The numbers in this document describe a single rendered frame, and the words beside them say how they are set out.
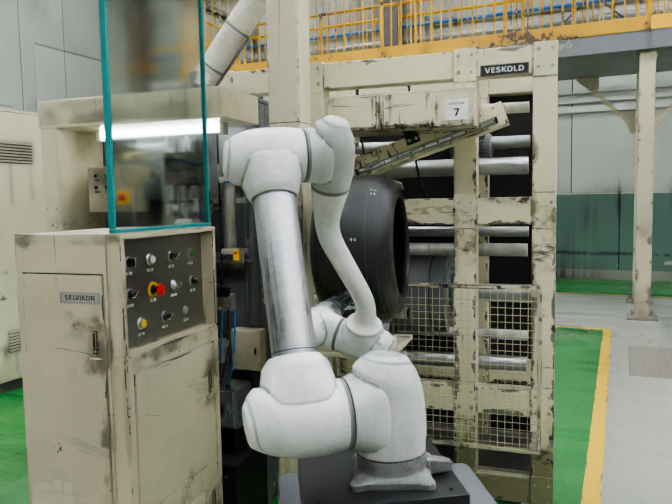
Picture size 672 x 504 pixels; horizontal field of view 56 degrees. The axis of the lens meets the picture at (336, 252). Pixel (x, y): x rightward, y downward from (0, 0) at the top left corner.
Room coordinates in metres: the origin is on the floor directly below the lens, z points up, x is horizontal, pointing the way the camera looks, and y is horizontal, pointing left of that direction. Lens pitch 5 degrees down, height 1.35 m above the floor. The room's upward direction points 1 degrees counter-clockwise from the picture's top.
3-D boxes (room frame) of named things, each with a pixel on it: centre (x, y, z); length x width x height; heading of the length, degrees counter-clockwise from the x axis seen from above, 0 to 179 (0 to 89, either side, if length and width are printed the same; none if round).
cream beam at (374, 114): (2.69, -0.29, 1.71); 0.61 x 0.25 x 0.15; 71
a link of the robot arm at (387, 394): (1.38, -0.10, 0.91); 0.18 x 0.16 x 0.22; 106
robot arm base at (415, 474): (1.38, -0.14, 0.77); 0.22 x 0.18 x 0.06; 86
